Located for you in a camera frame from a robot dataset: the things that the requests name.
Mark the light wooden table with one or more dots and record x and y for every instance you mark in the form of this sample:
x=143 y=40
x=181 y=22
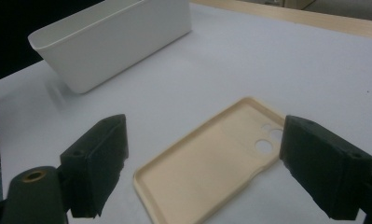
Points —
x=298 y=17

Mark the white plastic bin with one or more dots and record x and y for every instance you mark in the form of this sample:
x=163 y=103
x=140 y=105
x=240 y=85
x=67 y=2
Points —
x=112 y=46

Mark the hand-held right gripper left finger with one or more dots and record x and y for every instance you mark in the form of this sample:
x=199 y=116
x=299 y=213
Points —
x=93 y=168

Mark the beige phone case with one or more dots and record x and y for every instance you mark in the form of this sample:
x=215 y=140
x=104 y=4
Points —
x=205 y=165

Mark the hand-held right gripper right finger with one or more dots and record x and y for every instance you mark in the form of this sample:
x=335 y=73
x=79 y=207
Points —
x=326 y=174

